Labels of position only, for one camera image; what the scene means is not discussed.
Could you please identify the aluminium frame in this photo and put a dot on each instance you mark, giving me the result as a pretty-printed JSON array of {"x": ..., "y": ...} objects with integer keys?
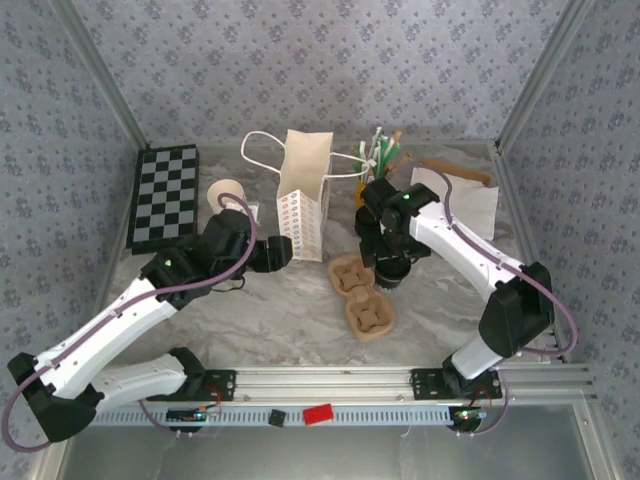
[{"x": 320, "y": 382}]

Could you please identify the red plastic block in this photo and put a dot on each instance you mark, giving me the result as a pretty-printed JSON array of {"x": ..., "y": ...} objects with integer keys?
[{"x": 318, "y": 414}]

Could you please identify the wooden stirrer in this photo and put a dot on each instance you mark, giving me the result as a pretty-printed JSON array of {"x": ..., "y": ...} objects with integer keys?
[
  {"x": 404, "y": 161},
  {"x": 398, "y": 136}
]

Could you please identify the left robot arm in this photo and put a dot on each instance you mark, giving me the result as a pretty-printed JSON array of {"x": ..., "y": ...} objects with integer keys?
[{"x": 110, "y": 325}]

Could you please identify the white printed paper bag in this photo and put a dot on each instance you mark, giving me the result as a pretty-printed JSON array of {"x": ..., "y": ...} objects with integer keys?
[{"x": 300, "y": 225}]

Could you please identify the small black square block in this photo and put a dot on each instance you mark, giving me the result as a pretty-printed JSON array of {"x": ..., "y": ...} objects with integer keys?
[{"x": 277, "y": 418}]

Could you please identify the grey metal panel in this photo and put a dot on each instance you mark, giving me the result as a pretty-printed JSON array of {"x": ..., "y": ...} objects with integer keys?
[{"x": 320, "y": 455}]

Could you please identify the black grey chessboard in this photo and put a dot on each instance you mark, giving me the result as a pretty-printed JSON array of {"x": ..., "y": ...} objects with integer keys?
[{"x": 160, "y": 190}]

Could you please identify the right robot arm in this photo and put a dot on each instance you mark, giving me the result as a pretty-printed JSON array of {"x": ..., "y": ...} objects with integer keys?
[{"x": 465, "y": 250}]

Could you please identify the small circuit board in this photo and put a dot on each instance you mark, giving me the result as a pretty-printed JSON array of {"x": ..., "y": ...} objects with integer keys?
[
  {"x": 192, "y": 415},
  {"x": 467, "y": 415}
]

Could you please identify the green white wrapped straw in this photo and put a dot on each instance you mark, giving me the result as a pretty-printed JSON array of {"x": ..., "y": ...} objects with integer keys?
[
  {"x": 362, "y": 157},
  {"x": 392, "y": 155},
  {"x": 380, "y": 140}
]

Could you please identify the brown pulp cup carrier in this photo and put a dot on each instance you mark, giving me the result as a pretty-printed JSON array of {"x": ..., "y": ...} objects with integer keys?
[{"x": 367, "y": 320}]

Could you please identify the white paper napkin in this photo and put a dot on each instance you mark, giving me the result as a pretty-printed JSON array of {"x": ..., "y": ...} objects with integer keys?
[{"x": 475, "y": 205}]

